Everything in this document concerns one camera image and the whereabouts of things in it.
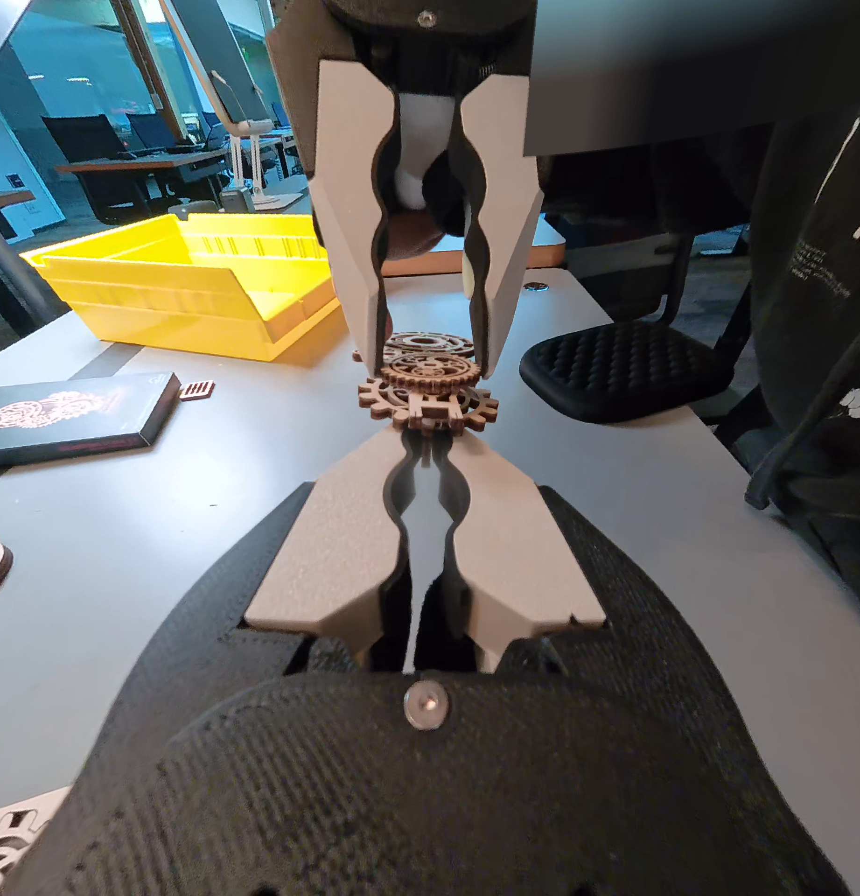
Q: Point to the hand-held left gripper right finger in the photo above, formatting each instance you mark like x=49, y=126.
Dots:
x=528, y=560

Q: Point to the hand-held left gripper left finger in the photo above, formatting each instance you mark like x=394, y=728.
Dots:
x=318, y=560

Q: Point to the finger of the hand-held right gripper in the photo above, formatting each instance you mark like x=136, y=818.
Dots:
x=514, y=175
x=346, y=175

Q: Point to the wooden gear assembly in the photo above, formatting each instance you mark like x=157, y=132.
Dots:
x=419, y=414

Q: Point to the small wooden gear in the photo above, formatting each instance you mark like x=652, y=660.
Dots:
x=430, y=380

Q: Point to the person's right hand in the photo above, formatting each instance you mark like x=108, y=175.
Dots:
x=414, y=236

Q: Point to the white laptop stand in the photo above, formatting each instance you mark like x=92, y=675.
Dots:
x=251, y=161

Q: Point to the wooden background table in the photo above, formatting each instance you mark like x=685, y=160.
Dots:
x=143, y=162

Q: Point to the small slotted wooden piece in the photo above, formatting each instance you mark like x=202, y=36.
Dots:
x=197, y=390

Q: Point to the black mesh chair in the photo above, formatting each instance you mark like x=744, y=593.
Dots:
x=626, y=371

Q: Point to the yellow plastic bin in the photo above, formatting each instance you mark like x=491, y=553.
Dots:
x=157, y=280

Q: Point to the black puzzle box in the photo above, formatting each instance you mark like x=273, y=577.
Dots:
x=73, y=413

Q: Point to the person's black hoodie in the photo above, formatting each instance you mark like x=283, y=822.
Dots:
x=808, y=315

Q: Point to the wooden puzzle sheet with gears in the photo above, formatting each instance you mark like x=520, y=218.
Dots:
x=17, y=833

